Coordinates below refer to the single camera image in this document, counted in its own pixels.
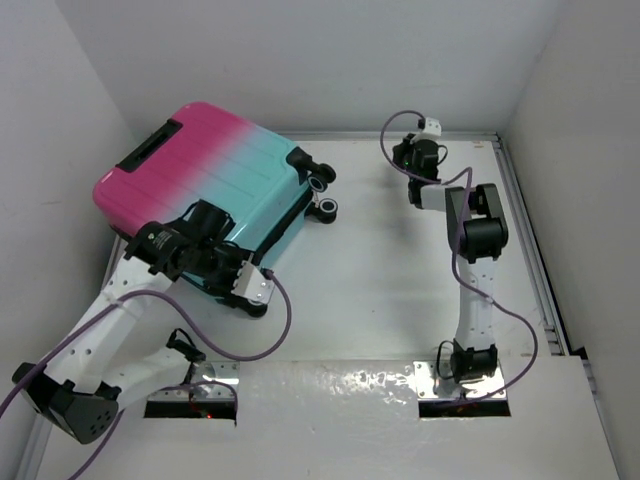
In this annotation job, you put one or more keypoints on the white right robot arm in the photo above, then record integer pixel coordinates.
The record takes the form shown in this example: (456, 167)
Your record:
(477, 233)

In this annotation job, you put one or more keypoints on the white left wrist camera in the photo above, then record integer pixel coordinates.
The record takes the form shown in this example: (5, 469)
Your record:
(253, 285)

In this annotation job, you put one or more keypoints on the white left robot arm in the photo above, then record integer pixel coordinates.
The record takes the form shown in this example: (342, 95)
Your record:
(75, 388)

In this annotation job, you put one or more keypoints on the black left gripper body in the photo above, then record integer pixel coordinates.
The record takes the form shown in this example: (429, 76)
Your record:
(218, 267)

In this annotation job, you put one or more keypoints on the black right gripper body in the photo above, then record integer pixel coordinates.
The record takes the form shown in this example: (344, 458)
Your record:
(403, 156)

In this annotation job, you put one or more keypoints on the pink suitcase with dark lining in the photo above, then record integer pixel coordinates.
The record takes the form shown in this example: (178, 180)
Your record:
(266, 182)

